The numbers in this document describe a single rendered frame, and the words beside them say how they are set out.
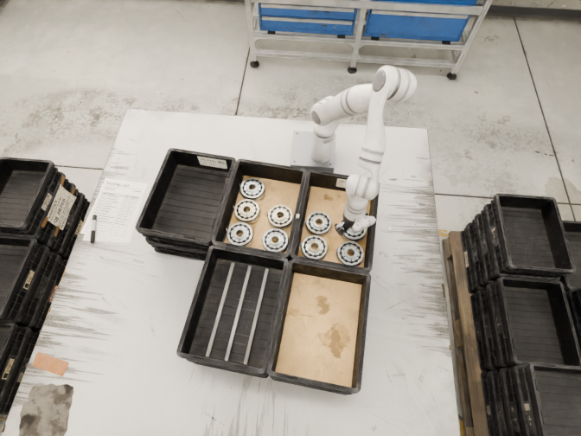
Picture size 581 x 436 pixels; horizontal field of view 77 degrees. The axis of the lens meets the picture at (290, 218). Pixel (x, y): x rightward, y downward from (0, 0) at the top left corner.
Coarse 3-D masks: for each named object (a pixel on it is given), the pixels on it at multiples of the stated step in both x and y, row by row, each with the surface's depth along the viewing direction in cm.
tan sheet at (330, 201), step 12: (312, 192) 159; (324, 192) 159; (336, 192) 159; (312, 204) 156; (324, 204) 156; (336, 204) 156; (336, 216) 153; (336, 240) 148; (300, 252) 146; (360, 264) 144
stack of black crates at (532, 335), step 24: (504, 288) 186; (528, 288) 185; (552, 288) 181; (480, 312) 193; (504, 312) 170; (528, 312) 180; (552, 312) 179; (480, 336) 192; (504, 336) 170; (528, 336) 175; (552, 336) 175; (576, 336) 165; (480, 360) 191; (504, 360) 169; (528, 360) 170; (552, 360) 170; (576, 360) 162
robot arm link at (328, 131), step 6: (330, 96) 144; (324, 102) 142; (336, 120) 148; (318, 126) 152; (324, 126) 152; (330, 126) 151; (336, 126) 151; (318, 132) 152; (324, 132) 151; (330, 132) 152
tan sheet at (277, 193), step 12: (264, 180) 161; (240, 192) 159; (276, 192) 159; (288, 192) 159; (264, 204) 156; (276, 204) 156; (288, 204) 156; (264, 216) 153; (228, 228) 151; (252, 228) 151; (264, 228) 151; (288, 228) 151; (252, 240) 148; (276, 240) 148
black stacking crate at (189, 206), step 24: (168, 168) 157; (192, 168) 165; (216, 168) 162; (168, 192) 159; (192, 192) 159; (216, 192) 159; (144, 216) 143; (168, 216) 153; (192, 216) 153; (168, 240) 144
